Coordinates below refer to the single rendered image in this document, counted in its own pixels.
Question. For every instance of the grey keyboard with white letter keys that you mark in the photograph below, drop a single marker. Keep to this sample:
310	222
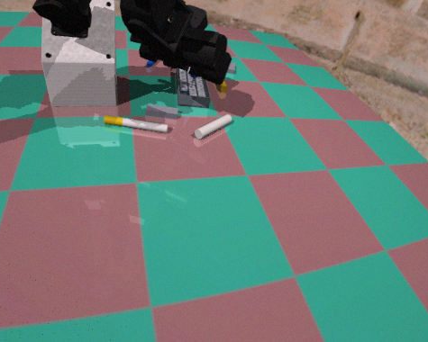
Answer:
192	94

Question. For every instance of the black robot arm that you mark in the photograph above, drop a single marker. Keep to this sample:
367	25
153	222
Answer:
184	37

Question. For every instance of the grey cylinder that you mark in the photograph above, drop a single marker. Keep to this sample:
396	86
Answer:
213	126

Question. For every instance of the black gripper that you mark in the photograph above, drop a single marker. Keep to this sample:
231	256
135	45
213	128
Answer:
214	77

